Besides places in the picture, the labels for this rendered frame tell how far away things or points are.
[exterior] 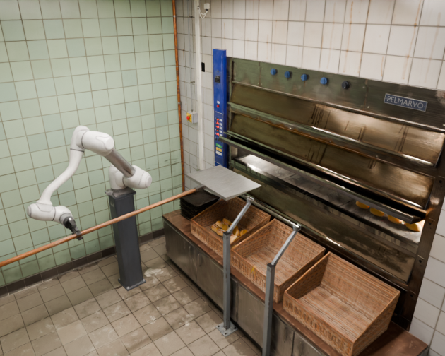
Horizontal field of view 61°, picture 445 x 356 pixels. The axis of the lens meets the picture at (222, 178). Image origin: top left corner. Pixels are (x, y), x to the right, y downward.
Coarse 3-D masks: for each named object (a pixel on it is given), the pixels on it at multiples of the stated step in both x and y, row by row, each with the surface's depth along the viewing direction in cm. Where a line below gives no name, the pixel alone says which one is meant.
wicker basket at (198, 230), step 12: (216, 204) 358; (228, 204) 368; (240, 204) 355; (204, 216) 354; (216, 216) 364; (252, 216) 343; (264, 216) 331; (192, 228) 347; (204, 228) 331; (252, 228) 317; (204, 240) 335; (216, 240) 318; (240, 240) 313; (216, 252) 323
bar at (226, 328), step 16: (288, 224) 256; (224, 240) 286; (288, 240) 251; (224, 256) 292; (224, 272) 298; (272, 272) 249; (224, 288) 305; (272, 288) 255; (224, 304) 312; (272, 304) 262; (224, 320) 319
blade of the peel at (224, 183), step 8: (208, 168) 336; (216, 168) 336; (224, 168) 335; (192, 176) 324; (200, 176) 323; (208, 176) 323; (216, 176) 322; (224, 176) 321; (232, 176) 321; (240, 176) 320; (200, 184) 308; (208, 184) 309; (216, 184) 308; (224, 184) 307; (232, 184) 307; (240, 184) 306; (248, 184) 305; (256, 184) 305; (216, 192) 291; (224, 192) 296; (232, 192) 295; (240, 192) 294
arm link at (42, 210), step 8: (72, 152) 271; (80, 152) 272; (72, 160) 271; (80, 160) 275; (72, 168) 271; (64, 176) 268; (56, 184) 265; (48, 192) 262; (40, 200) 260; (48, 200) 262; (32, 208) 255; (40, 208) 257; (48, 208) 260; (32, 216) 256; (40, 216) 258; (48, 216) 261
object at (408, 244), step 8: (232, 160) 355; (240, 160) 354; (248, 168) 339; (256, 168) 337; (264, 176) 323; (272, 176) 321; (280, 184) 309; (288, 184) 306; (296, 192) 297; (304, 192) 293; (312, 200) 284; (320, 200) 282; (328, 208) 274; (336, 208) 270; (344, 216) 264; (352, 216) 260; (360, 224) 254; (368, 224) 250; (376, 224) 250; (376, 232) 245; (384, 232) 241; (392, 232) 241; (392, 240) 237; (400, 240) 233; (408, 240) 233; (408, 248) 230; (416, 248) 226
